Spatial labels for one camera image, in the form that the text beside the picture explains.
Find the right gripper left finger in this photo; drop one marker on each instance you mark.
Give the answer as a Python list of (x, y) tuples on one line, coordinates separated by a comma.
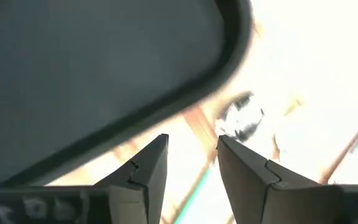
[(148, 180)]

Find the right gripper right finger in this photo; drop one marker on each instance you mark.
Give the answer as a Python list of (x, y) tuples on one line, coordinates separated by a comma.
[(247, 180)]

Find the black plastic serving tray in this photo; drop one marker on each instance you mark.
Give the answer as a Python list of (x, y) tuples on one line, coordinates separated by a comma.
[(89, 77)]

